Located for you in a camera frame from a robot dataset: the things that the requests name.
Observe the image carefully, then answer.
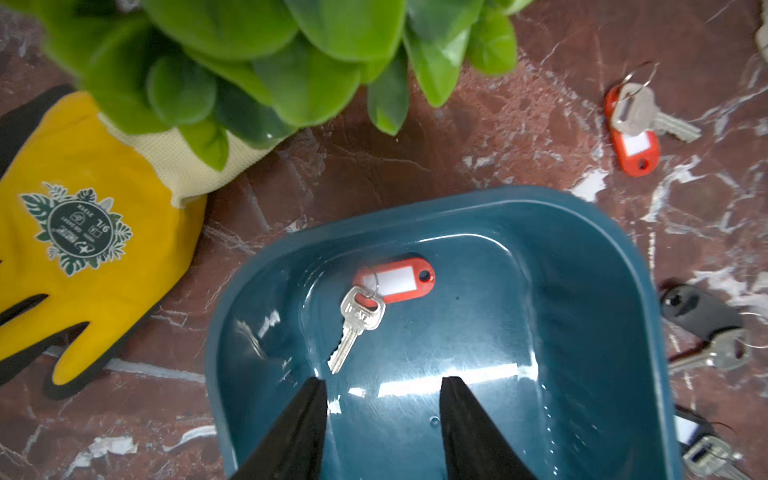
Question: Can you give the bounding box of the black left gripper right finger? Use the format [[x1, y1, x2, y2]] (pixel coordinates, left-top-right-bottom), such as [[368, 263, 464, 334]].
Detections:
[[439, 376, 535, 479]]

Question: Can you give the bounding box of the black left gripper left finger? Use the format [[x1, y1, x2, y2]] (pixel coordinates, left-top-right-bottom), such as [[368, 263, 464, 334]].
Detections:
[[231, 377, 328, 479]]

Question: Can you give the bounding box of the key with red tag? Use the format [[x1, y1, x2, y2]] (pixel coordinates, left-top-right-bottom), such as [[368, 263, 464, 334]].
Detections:
[[604, 62, 702, 177], [327, 256, 436, 375]]

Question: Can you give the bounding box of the key with black tag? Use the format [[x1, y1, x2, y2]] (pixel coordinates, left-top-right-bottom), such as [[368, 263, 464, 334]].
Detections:
[[661, 284, 767, 375], [674, 406, 751, 480]]

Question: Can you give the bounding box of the teal plastic storage box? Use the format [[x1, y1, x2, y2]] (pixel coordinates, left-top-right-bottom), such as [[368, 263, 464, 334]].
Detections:
[[206, 186, 682, 479]]

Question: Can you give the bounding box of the yellow black work glove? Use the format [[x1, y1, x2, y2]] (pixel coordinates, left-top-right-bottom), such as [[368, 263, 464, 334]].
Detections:
[[1, 85, 267, 400]]

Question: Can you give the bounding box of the green artificial potted plant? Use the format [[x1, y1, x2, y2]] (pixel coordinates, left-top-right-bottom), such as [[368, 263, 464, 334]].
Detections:
[[8, 0, 524, 170]]

